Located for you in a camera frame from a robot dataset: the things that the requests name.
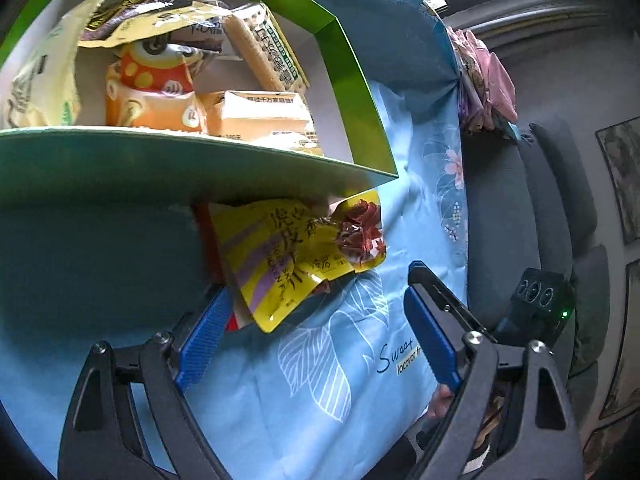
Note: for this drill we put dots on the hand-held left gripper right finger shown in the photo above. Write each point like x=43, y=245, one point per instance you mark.
x=430, y=332

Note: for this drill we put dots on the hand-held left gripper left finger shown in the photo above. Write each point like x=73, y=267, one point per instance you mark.
x=202, y=330

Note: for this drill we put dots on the yellow chicken feet packet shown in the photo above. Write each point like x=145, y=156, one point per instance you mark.
x=285, y=255

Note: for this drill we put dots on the green cardboard box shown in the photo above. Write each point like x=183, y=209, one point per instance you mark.
x=125, y=165

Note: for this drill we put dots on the green white biscuit packet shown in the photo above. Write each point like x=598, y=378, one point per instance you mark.
x=270, y=50

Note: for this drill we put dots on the green white chips packet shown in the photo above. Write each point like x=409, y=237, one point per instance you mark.
x=42, y=85

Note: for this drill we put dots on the black white-swirl sesame packet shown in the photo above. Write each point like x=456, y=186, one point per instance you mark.
x=192, y=27

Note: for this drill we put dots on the purple black sesame packet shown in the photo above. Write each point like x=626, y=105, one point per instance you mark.
x=125, y=20

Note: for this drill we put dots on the person's right hand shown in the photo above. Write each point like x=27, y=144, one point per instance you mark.
x=441, y=405

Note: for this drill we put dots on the light blue floral bedsheet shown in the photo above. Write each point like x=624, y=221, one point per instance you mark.
x=350, y=360

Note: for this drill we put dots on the red snack packet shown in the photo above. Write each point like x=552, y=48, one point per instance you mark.
x=207, y=240

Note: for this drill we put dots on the grey sofa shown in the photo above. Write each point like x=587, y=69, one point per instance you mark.
x=520, y=210

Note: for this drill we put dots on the pink cloth pile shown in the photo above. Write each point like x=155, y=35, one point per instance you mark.
x=482, y=87

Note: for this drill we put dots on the orange owl snack packet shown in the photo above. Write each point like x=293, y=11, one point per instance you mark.
x=150, y=90

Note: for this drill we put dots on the framed wall picture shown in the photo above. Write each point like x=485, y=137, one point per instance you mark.
x=622, y=180
x=622, y=385

